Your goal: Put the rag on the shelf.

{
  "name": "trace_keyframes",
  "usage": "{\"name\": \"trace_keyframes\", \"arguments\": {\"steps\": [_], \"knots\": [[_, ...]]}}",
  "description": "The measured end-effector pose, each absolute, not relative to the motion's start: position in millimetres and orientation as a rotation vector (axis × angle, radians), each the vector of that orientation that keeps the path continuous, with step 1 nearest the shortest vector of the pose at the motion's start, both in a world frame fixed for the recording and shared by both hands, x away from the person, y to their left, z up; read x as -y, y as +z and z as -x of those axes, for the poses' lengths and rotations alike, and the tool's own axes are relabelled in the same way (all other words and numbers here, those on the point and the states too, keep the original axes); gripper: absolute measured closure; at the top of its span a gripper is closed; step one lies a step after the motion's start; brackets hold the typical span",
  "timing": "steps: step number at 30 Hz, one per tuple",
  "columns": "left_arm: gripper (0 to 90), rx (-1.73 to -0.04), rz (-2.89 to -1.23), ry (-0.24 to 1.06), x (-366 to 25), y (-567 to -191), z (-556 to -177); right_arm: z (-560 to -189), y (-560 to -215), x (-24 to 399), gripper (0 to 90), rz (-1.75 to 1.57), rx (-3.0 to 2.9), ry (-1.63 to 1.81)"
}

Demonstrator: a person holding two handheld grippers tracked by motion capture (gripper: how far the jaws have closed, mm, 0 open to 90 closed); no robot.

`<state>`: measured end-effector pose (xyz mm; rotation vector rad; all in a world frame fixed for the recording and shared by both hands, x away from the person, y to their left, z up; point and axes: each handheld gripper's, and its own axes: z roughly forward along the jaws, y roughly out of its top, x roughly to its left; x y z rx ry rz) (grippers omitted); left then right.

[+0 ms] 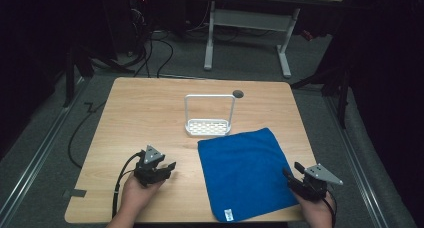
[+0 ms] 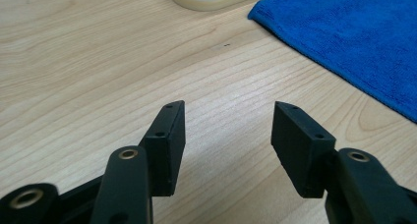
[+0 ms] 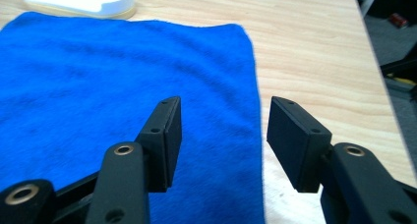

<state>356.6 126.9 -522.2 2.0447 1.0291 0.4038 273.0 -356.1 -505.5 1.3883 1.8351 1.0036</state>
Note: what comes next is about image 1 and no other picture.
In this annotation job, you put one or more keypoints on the black metal stand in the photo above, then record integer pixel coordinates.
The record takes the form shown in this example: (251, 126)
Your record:
(341, 98)
(70, 78)

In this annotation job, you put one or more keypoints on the round grey table grommet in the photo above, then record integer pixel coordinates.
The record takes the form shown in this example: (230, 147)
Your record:
(238, 94)

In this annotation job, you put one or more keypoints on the small red object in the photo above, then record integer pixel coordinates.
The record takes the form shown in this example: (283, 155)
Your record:
(307, 35)

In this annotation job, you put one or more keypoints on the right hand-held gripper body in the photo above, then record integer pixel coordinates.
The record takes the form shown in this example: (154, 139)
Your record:
(315, 186)

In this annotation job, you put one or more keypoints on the white frame desk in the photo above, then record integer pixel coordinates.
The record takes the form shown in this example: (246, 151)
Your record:
(250, 19)

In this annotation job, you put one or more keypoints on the metal floor rail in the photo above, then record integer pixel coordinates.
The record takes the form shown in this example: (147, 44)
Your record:
(36, 154)
(358, 168)

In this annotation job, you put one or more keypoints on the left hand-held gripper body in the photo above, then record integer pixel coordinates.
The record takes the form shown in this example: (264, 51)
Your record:
(148, 169)

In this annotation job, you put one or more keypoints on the blue cloth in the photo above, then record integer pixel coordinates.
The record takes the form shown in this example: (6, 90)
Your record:
(243, 174)

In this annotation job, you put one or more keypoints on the person's left hand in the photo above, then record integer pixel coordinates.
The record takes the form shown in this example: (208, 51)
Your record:
(133, 198)

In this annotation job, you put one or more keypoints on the person's right hand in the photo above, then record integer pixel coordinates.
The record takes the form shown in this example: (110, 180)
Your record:
(316, 213)

